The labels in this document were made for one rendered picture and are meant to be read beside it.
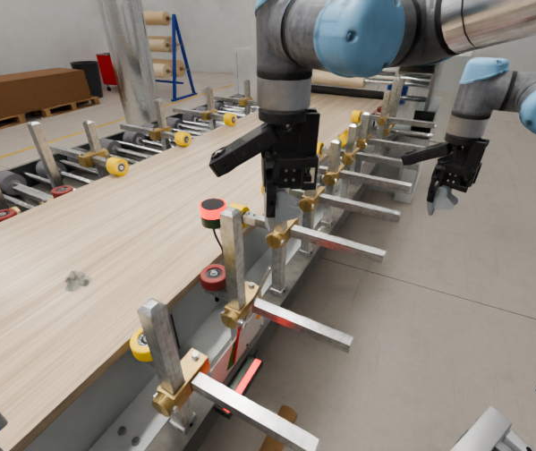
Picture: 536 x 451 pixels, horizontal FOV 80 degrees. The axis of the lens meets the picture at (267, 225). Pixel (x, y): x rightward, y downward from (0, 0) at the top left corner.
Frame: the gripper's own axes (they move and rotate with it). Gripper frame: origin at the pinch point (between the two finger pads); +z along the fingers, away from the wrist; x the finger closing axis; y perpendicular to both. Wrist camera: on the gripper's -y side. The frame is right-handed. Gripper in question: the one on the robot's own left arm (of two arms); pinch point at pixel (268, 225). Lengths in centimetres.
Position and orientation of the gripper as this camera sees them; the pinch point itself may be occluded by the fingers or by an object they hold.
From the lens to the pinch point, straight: 56.8
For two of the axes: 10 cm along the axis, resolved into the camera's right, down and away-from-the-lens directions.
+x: -0.7, -5.5, 8.3
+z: -0.1, 8.3, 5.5
